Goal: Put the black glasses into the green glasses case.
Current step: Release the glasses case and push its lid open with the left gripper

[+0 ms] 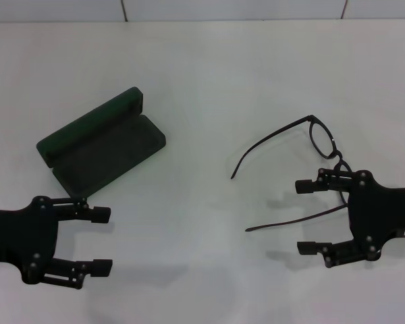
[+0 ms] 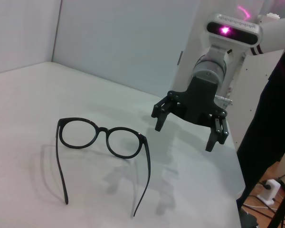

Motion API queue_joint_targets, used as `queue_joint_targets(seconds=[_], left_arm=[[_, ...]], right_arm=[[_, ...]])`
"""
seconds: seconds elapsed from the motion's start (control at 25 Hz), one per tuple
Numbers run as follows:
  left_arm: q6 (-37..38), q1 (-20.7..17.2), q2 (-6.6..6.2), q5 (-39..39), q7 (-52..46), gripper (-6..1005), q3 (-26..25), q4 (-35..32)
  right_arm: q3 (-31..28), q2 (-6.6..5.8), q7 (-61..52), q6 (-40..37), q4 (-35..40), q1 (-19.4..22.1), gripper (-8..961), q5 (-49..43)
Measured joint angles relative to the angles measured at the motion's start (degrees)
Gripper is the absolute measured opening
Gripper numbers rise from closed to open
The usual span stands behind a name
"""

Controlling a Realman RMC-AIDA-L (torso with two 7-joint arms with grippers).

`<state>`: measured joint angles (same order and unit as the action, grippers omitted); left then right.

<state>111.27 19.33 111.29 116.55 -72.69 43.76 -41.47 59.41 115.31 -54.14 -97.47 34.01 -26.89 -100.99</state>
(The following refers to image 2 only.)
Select white power adapter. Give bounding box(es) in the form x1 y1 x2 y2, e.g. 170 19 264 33
256 179 281 205

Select black tripod leg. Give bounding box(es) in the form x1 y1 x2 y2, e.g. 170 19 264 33
267 185 285 228

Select black round glasses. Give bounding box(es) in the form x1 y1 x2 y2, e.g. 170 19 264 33
56 117 152 218

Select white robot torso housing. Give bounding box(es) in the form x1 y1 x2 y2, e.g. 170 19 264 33
232 46 285 152

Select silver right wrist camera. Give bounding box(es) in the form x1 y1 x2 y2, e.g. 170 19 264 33
205 13 263 62

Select white floor cable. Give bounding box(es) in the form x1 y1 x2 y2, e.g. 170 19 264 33
242 201 280 212

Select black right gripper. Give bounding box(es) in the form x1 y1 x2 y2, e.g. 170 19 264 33
151 75 229 152

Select person in black clothes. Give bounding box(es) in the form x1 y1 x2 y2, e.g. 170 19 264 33
236 44 285 228

